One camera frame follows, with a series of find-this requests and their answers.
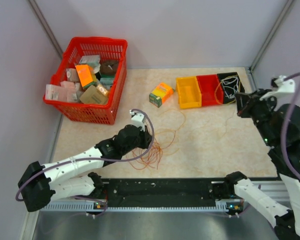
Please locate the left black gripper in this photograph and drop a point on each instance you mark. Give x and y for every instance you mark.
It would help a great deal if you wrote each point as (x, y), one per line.
(147, 138)

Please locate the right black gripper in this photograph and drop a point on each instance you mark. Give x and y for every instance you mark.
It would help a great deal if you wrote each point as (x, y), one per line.
(246, 100)

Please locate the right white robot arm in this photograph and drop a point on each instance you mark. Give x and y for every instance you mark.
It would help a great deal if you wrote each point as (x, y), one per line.
(279, 128)

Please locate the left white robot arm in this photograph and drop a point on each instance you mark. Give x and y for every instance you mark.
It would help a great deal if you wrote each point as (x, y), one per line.
(41, 184)

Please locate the black plastic bin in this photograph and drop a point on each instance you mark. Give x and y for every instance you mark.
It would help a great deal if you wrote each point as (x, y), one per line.
(231, 85)

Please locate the red plastic bin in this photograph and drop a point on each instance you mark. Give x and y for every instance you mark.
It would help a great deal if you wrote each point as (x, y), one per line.
(211, 91)

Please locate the orange green sponge pack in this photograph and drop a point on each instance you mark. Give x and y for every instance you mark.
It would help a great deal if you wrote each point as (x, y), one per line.
(160, 94)

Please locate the yellow plastic bin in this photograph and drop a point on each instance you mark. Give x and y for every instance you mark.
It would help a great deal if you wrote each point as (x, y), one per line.
(189, 94)

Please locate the brown cardboard box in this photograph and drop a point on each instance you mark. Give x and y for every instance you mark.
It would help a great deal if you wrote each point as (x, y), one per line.
(93, 96)

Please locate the red plastic shopping basket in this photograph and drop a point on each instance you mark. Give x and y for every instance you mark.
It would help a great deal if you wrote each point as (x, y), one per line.
(108, 49)

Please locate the brown round tape roll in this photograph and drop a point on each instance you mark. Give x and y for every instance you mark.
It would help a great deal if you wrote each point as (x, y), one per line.
(109, 67)

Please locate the orange box in basket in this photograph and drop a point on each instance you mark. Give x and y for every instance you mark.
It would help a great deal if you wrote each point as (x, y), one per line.
(86, 75)

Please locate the teal white box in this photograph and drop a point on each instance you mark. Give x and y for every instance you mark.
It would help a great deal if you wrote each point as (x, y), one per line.
(91, 60)

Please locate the pink clear box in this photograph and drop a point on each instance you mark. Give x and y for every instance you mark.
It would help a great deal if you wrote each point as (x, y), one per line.
(61, 94)

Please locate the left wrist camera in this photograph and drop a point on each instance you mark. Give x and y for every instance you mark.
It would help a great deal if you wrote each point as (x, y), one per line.
(138, 120)

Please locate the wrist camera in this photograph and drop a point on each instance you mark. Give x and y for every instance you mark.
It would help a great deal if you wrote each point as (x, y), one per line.
(138, 120)
(280, 87)

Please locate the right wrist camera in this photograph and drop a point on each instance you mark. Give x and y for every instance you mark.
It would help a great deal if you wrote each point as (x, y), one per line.
(280, 87)

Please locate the grey cable duct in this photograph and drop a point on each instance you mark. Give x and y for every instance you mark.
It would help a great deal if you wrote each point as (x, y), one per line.
(91, 207)

